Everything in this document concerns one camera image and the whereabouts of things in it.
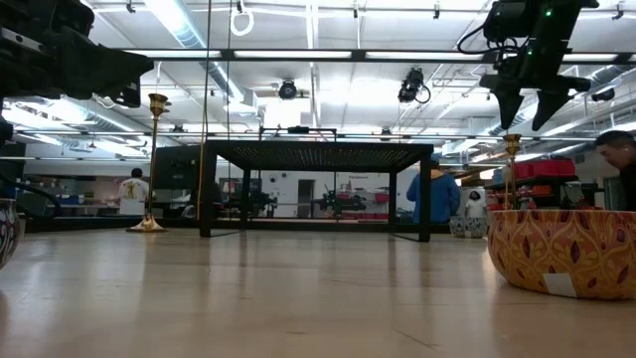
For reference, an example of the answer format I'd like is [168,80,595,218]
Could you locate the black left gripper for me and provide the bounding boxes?
[0,0,154,108]

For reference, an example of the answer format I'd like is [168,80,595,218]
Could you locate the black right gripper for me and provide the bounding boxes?
[479,49,592,131]

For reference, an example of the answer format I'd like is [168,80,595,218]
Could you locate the medium brass candlestick holder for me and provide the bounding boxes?
[502,132,524,211]

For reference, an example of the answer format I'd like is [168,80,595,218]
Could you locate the tallest brass candlestick holder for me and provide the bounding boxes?
[126,92,170,234]

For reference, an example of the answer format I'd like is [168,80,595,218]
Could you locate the teal white floral candle tin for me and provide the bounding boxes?
[448,216,490,240]

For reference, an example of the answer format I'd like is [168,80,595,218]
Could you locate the orange leaf patterned candle tin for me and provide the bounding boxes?
[486,208,636,301]

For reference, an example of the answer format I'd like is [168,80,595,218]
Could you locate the red blue patterned candle tin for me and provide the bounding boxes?
[0,197,26,270]

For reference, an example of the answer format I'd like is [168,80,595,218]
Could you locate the rack with red bins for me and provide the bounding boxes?
[484,158,580,225]

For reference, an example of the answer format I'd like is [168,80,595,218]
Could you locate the black monitor box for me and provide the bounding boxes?
[152,144,203,191]

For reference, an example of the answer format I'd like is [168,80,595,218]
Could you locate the person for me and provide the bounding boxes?
[465,190,487,219]
[593,129,636,213]
[117,167,150,216]
[405,153,462,225]

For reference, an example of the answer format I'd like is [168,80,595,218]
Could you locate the black perforated metal shelf riser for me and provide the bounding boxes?
[198,139,435,244]

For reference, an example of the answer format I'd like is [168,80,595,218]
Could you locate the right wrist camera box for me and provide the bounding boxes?
[482,0,529,44]

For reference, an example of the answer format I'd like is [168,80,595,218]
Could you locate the silver ventilation duct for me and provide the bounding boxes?
[143,0,259,118]

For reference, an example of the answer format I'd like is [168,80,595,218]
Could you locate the black frame camera with cable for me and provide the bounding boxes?
[397,67,432,105]

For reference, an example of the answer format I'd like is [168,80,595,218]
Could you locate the black curved cable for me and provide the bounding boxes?
[0,171,65,218]

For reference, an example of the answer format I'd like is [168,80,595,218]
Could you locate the white hanging ring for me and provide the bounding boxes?
[229,8,256,38]

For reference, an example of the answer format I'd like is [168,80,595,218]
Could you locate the round black overhead camera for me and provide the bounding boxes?
[276,79,299,101]

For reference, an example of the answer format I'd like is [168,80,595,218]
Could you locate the black aluminium table frame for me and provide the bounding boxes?
[0,47,636,245]

